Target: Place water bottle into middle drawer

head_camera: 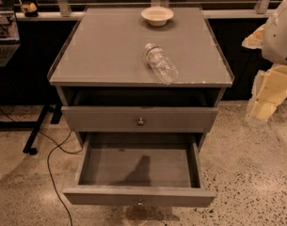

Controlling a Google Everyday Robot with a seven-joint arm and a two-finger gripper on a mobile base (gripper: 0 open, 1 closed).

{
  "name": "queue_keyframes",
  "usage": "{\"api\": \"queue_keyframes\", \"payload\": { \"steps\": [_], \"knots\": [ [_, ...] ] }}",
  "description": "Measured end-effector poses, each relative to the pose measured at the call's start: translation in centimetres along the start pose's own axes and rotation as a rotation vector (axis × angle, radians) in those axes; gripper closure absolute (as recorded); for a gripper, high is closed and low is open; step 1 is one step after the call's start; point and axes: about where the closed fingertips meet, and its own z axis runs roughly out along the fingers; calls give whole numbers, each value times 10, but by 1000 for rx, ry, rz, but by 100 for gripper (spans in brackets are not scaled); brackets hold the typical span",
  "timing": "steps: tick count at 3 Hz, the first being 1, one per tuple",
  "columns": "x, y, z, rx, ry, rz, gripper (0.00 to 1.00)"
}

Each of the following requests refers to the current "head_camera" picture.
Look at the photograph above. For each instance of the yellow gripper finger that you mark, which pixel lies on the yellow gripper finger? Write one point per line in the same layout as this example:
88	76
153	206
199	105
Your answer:
254	40
268	92

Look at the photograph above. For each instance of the clear plastic water bottle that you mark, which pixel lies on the clear plastic water bottle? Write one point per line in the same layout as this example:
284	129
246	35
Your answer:
160	63

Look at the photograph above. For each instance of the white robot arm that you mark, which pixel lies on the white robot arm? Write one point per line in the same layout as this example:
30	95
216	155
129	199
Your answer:
275	36

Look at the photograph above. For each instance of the grey wooden drawer cabinet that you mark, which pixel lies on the grey wooden drawer cabinet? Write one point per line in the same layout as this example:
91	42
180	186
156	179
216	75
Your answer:
103	63

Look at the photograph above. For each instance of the grey open middle drawer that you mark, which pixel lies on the grey open middle drawer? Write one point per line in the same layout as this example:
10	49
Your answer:
140	169

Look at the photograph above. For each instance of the grey upper closed drawer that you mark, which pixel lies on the grey upper closed drawer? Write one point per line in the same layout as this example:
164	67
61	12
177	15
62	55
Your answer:
139	119

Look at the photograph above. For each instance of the white ceramic bowl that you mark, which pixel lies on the white ceramic bowl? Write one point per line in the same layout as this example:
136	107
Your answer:
157	16

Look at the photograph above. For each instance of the grey left window strut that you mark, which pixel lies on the grey left window strut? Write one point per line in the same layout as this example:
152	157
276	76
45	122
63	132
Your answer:
64	7

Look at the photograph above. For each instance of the yellow and black small object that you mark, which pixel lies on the yellow and black small object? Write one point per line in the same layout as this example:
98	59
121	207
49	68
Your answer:
29	9

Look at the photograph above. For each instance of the black desk leg frame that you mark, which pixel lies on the black desk leg frame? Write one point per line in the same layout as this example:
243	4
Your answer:
33	126

